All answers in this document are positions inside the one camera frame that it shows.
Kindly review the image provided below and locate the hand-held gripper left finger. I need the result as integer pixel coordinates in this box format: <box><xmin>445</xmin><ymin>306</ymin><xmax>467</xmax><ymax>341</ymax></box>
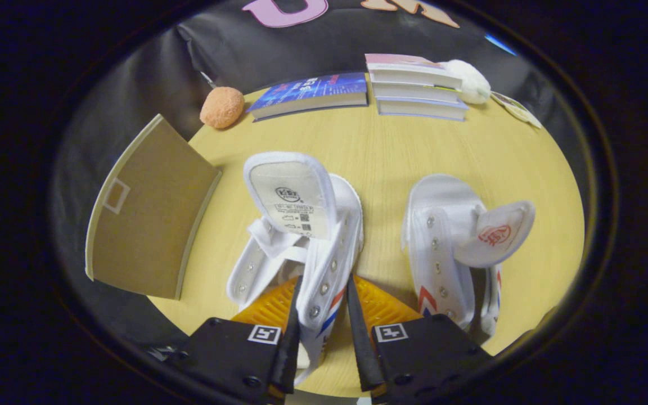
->
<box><xmin>162</xmin><ymin>275</ymin><xmax>304</xmax><ymax>404</ymax></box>

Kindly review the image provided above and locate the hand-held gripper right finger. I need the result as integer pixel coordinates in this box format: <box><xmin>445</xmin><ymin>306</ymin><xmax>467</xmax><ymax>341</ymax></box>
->
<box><xmin>346</xmin><ymin>274</ymin><xmax>493</xmax><ymax>404</ymax></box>

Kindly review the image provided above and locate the white canvas shoe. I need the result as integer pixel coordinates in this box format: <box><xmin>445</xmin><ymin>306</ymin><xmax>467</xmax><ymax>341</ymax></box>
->
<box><xmin>226</xmin><ymin>151</ymin><xmax>364</xmax><ymax>386</ymax></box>
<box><xmin>401</xmin><ymin>174</ymin><xmax>536</xmax><ymax>337</ymax></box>

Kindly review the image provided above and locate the pale blue cover book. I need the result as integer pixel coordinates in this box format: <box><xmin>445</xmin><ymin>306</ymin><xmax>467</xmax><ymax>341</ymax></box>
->
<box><xmin>376</xmin><ymin>96</ymin><xmax>469</xmax><ymax>122</ymax></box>

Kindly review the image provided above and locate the orange plush ball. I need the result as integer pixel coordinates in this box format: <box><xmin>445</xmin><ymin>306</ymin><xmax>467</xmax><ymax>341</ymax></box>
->
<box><xmin>200</xmin><ymin>87</ymin><xmax>245</xmax><ymax>130</ymax></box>

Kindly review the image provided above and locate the white cover book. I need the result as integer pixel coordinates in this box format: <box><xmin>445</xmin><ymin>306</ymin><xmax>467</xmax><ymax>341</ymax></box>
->
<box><xmin>370</xmin><ymin>82</ymin><xmax>461</xmax><ymax>104</ymax></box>

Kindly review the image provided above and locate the pink cover book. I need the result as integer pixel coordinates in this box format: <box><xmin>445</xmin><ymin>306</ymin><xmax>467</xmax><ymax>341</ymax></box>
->
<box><xmin>364</xmin><ymin>53</ymin><xmax>463</xmax><ymax>89</ymax></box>

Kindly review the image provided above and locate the paper tag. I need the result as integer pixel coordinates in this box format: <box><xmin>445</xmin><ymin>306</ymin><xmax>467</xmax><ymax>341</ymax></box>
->
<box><xmin>490</xmin><ymin>92</ymin><xmax>542</xmax><ymax>129</ymax></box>

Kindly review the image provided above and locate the white plush toy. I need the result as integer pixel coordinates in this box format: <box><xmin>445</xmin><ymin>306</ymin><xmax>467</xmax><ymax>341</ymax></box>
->
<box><xmin>441</xmin><ymin>59</ymin><xmax>492</xmax><ymax>105</ymax></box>

